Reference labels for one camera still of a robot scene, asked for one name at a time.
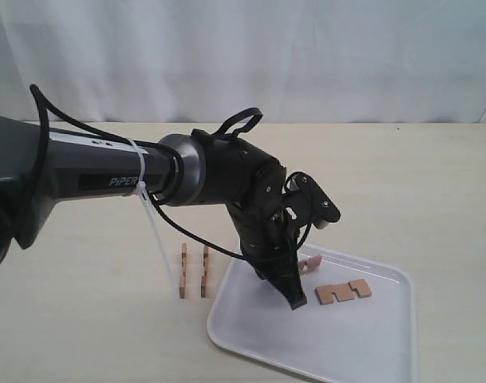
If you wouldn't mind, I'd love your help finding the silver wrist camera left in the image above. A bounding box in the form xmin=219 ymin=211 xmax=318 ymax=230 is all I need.
xmin=286 ymin=177 xmax=331 ymax=231

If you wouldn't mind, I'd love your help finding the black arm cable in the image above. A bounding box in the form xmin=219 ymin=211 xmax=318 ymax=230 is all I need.
xmin=29 ymin=83 xmax=311 ymax=267

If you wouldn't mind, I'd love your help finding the white plastic tray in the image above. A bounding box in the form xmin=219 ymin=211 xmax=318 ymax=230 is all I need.
xmin=207 ymin=244 xmax=417 ymax=382

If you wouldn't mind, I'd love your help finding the notched wooden piece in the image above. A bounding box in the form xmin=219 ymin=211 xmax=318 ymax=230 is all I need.
xmin=314 ymin=279 xmax=372 ymax=306

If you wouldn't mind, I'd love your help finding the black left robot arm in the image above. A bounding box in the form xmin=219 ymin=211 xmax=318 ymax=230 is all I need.
xmin=0 ymin=116 xmax=306 ymax=309

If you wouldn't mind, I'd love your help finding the white zip tie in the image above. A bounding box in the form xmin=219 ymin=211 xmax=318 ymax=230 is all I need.
xmin=128 ymin=139 xmax=176 ymax=293

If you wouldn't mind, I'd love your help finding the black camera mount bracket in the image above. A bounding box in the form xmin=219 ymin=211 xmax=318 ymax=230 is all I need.
xmin=282 ymin=171 xmax=342 ymax=228

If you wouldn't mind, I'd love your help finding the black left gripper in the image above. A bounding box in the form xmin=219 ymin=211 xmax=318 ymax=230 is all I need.
xmin=238 ymin=211 xmax=307 ymax=310

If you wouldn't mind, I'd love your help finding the white curtain backdrop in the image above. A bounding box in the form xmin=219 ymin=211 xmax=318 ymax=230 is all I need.
xmin=0 ymin=1 xmax=486 ymax=123

